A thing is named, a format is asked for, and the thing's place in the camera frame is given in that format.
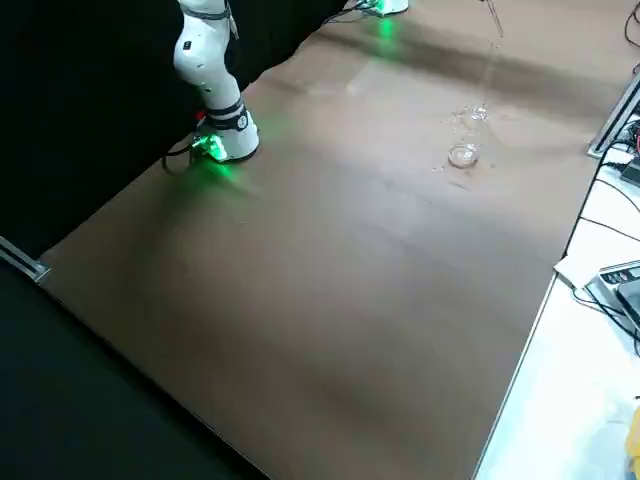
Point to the glass pipette with blue bulb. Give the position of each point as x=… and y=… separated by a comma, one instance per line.
x=492, y=17

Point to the white device with panel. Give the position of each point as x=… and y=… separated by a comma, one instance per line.
x=620, y=285

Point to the small black adapter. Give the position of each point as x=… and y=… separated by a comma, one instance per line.
x=632, y=172

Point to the clear glass beaker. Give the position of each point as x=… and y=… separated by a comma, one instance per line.
x=464, y=156

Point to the aluminium frame post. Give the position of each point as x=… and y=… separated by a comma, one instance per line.
x=617, y=115
x=27, y=262

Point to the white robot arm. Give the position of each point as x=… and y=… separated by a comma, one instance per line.
x=210, y=75
x=392, y=5

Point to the yellow object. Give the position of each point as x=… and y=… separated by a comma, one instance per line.
x=632, y=455

